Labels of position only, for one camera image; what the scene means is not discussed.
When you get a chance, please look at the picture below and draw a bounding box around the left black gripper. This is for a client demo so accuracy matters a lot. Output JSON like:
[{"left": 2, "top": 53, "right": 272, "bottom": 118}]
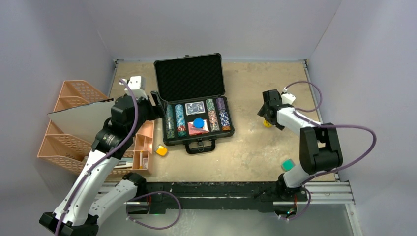
[{"left": 128, "top": 91, "right": 167, "bottom": 136}]

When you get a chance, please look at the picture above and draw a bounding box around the yellow round button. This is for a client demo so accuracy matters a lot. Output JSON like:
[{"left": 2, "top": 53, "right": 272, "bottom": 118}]
[{"left": 263, "top": 120, "right": 273, "bottom": 127}]

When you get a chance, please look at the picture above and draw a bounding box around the blue playing card deck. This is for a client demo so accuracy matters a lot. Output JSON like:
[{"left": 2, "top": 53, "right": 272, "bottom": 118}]
[{"left": 185, "top": 101, "right": 206, "bottom": 116}]

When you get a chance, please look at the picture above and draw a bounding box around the black poker set case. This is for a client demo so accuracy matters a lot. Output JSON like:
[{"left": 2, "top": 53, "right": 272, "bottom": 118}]
[{"left": 153, "top": 53, "right": 235, "bottom": 155}]

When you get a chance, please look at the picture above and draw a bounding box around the blue round button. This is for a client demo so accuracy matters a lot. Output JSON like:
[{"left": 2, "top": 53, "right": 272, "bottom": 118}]
[{"left": 193, "top": 118, "right": 204, "bottom": 128}]

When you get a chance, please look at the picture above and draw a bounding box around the red playing card deck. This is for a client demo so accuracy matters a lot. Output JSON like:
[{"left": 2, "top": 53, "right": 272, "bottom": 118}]
[{"left": 187, "top": 118, "right": 209, "bottom": 136}]

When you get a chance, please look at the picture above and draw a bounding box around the purple chip stack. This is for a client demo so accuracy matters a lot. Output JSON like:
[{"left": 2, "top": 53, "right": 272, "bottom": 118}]
[{"left": 216, "top": 97, "right": 226, "bottom": 112}]

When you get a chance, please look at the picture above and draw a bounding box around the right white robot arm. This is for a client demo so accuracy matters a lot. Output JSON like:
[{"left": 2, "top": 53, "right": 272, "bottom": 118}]
[{"left": 257, "top": 90, "right": 343, "bottom": 200}]

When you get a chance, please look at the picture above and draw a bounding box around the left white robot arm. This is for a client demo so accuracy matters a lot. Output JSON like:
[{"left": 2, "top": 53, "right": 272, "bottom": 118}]
[{"left": 39, "top": 91, "right": 165, "bottom": 236}]

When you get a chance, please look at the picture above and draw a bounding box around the dark green chip stack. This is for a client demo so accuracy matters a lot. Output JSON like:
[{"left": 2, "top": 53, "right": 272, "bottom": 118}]
[{"left": 165, "top": 105, "right": 175, "bottom": 139}]

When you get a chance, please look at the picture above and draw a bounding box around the light blue chip stack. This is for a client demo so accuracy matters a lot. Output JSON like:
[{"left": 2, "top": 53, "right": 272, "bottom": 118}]
[{"left": 175, "top": 104, "right": 186, "bottom": 138}]

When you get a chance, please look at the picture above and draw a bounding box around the orange plastic desk organizer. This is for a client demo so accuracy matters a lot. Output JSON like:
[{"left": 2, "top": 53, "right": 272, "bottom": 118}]
[{"left": 114, "top": 120, "right": 154, "bottom": 176}]

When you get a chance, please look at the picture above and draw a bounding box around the yellow orange block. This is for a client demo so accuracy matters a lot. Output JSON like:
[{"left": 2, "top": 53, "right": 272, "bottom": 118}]
[{"left": 155, "top": 145, "right": 168, "bottom": 157}]

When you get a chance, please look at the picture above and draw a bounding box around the red white chip stack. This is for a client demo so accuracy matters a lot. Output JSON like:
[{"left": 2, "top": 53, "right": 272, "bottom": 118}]
[{"left": 208, "top": 110, "right": 220, "bottom": 132}]

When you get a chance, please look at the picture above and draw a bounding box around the green dealer block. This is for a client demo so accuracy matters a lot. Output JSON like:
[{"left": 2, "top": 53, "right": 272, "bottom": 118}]
[{"left": 281, "top": 159, "right": 296, "bottom": 172}]

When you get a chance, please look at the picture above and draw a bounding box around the grey flat board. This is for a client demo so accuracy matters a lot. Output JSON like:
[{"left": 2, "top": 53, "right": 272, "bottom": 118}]
[{"left": 47, "top": 96, "right": 115, "bottom": 144}]

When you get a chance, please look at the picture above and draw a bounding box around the orange plastic file rack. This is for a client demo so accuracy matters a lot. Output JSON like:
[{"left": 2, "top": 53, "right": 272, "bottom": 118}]
[{"left": 37, "top": 80, "right": 138, "bottom": 178}]

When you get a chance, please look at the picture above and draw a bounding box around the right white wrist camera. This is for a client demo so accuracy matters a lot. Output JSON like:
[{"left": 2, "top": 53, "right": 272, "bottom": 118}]
[{"left": 281, "top": 87, "right": 296, "bottom": 105}]

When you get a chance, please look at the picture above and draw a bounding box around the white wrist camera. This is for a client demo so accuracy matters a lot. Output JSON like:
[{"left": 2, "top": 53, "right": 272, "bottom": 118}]
[
  {"left": 281, "top": 87, "right": 296, "bottom": 105},
  {"left": 119, "top": 76, "right": 148, "bottom": 100}
]

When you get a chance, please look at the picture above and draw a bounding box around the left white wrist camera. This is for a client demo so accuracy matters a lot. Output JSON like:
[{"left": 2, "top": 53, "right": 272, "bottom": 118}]
[{"left": 119, "top": 76, "right": 148, "bottom": 100}]

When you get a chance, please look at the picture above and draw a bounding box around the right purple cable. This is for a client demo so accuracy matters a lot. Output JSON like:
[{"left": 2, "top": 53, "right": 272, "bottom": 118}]
[{"left": 283, "top": 81, "right": 378, "bottom": 222}]

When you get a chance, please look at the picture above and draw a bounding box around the black base frame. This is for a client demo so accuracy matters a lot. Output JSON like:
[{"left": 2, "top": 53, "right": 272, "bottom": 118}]
[{"left": 126, "top": 181, "right": 308, "bottom": 215}]

